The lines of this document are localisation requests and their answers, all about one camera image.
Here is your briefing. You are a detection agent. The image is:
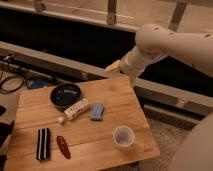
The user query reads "blue device on floor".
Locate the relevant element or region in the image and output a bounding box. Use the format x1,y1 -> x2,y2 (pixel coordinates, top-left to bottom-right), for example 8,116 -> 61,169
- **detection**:
27,78 -> 47,89

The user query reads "black white striped block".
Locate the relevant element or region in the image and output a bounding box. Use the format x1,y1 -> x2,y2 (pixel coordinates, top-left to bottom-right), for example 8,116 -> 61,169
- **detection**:
36,128 -> 51,161

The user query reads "wooden table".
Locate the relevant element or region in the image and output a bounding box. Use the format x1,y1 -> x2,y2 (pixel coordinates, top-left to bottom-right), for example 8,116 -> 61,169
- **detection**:
4,77 -> 160,171

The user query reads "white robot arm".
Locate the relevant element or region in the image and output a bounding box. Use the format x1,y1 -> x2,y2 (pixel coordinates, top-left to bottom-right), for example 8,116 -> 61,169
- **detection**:
105,24 -> 213,171

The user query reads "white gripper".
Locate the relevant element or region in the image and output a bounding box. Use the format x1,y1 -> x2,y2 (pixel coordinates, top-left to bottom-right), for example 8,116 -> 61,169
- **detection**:
105,46 -> 150,88

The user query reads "dark red oval object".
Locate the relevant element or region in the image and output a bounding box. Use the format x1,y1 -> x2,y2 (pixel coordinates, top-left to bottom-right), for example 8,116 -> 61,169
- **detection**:
56,136 -> 71,159

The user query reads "blue sponge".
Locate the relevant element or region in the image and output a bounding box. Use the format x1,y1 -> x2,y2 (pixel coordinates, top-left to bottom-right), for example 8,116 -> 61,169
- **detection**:
90,103 -> 104,121

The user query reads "small white cube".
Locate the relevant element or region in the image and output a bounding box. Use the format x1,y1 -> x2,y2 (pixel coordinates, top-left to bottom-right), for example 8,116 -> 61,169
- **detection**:
57,116 -> 65,124

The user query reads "black ceramic bowl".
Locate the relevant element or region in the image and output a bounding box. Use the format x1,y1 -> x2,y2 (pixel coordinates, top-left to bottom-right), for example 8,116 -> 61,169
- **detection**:
50,83 -> 81,108

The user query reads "black cable loop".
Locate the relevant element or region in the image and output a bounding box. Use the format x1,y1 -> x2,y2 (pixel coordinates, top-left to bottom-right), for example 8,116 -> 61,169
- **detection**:
0,74 -> 26,95

